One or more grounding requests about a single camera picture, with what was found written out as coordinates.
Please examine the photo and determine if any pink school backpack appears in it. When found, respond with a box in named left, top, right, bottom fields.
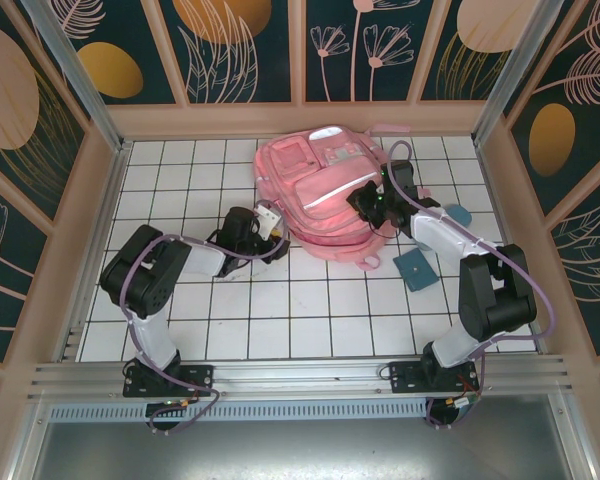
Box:
left=253, top=124, right=431, bottom=272

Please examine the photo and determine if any light blue pencil case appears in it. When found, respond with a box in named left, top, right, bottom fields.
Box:
left=413, top=203, right=474, bottom=252

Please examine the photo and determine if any teal snap wallet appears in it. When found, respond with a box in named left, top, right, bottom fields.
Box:
left=392, top=249, right=439, bottom=294

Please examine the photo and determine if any grey metal panel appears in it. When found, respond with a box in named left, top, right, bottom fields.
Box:
left=29, top=418, right=599, bottom=480

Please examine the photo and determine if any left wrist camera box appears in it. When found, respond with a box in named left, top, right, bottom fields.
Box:
left=256, top=201, right=283, bottom=237

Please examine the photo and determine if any aluminium mounting rail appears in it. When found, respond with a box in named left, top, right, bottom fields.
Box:
left=27, top=355, right=575, bottom=402

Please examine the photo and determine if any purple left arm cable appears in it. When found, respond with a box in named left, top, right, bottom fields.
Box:
left=119, top=238, right=276, bottom=434

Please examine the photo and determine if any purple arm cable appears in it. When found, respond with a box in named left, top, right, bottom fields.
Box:
left=385, top=140, right=554, bottom=430
left=119, top=238, right=276, bottom=434

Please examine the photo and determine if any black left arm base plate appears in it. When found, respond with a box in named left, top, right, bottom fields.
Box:
left=123, top=363, right=216, bottom=399

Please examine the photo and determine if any slotted grey cable duct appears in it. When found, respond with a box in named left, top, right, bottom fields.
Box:
left=47, top=402, right=431, bottom=422

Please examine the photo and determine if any aluminium frame post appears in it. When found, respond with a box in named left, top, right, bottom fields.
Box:
left=472, top=0, right=564, bottom=146
left=19, top=0, right=132, bottom=154

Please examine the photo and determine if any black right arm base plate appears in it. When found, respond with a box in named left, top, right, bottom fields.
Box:
left=388, top=360, right=481, bottom=396

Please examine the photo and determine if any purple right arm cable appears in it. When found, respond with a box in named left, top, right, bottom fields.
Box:
left=385, top=140, right=554, bottom=430

